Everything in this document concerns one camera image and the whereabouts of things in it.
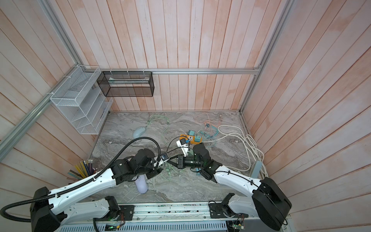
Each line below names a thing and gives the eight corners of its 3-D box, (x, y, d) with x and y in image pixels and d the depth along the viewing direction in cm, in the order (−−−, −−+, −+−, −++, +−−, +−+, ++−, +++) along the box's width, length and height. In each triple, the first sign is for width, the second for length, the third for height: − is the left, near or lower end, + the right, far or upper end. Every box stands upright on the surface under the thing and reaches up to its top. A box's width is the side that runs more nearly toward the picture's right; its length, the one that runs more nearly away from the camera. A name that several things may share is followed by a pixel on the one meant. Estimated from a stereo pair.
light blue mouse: (132, 137, 107) (131, 135, 105) (139, 127, 113) (139, 125, 111) (138, 139, 105) (137, 137, 103) (146, 129, 111) (145, 127, 109)
